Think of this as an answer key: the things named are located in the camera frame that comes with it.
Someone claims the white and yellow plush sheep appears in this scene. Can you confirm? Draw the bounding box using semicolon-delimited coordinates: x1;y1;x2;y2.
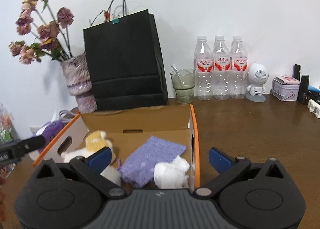
61;130;121;186

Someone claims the purple knitted cloth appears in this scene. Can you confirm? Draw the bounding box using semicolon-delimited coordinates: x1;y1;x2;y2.
119;136;187;188

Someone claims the person's left hand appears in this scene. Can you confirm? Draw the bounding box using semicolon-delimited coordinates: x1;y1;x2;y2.
0;176;5;222

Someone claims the purple tissue pack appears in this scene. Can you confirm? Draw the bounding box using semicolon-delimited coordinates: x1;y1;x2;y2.
32;112;65;145

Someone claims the red pumpkin cardboard box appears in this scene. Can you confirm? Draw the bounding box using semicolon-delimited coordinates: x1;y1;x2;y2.
33;104;201;189

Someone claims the white robot figurine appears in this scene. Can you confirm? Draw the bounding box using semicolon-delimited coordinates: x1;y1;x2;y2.
245;63;269;103

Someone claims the small decorated tin box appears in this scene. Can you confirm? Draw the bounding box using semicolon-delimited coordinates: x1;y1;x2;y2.
271;76;300;102

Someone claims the green glass cup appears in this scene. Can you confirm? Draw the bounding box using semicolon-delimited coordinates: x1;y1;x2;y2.
170;65;195;104

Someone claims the black cosmetic bottle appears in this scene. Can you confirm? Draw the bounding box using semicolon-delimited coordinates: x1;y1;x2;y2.
297;75;310;105

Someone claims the white charger power strip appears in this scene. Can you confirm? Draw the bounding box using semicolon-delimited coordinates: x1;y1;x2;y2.
307;99;320;119

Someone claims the black paper shopping bag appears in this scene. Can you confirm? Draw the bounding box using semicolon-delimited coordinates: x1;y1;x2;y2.
84;1;168;111

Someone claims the middle water bottle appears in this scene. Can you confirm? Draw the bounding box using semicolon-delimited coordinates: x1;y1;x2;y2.
213;35;231;100

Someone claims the water bottle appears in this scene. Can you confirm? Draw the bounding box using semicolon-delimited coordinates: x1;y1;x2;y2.
213;35;231;100
231;36;248;99
194;35;214;101

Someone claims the left water bottle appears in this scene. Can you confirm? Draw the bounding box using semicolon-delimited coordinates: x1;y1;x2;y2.
194;35;214;101

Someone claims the right water bottle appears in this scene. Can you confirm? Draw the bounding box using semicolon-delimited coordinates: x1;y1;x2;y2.
231;36;248;99

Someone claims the dried pink rose bouquet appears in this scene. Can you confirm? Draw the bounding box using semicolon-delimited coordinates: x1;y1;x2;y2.
9;0;74;65

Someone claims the teal binder clip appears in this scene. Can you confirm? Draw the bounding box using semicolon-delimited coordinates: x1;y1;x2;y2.
112;19;119;25

